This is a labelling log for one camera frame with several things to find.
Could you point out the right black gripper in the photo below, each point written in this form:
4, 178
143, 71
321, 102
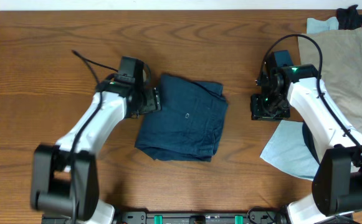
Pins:
258, 114

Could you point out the light blue garment top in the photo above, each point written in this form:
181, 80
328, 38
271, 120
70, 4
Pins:
315, 26

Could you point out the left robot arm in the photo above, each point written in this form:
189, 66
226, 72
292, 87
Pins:
64, 175

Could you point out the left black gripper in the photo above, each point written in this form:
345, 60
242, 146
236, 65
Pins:
155, 100

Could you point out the light blue cloth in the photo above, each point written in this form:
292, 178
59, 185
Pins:
287, 151

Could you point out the black garment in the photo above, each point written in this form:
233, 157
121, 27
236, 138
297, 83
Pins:
349, 18

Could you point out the navy blue shorts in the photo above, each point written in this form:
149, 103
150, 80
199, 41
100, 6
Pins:
190, 123

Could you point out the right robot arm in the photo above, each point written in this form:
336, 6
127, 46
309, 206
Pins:
337, 184

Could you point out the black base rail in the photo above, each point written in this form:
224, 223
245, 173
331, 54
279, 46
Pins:
252, 217

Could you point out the khaki beige shorts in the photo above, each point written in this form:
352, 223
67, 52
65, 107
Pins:
342, 70

